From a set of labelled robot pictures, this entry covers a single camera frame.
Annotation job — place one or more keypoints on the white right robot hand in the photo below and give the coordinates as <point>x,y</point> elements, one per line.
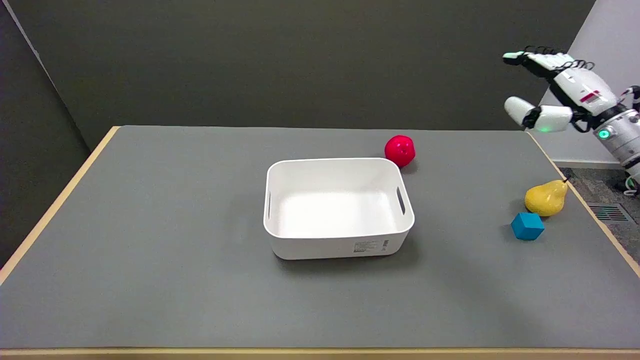
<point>575,85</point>

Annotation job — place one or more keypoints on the red apple toy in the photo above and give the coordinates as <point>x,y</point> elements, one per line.
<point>400,150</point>

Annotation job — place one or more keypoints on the yellow pear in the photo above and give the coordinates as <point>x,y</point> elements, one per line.
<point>546,197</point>

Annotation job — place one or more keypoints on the floor vent grille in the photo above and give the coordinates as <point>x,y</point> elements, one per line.
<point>609,212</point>

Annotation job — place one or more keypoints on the blue cube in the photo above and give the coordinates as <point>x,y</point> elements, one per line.
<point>527,226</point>

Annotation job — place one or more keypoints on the white plastic storage bin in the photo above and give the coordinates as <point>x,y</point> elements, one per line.
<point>338,207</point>

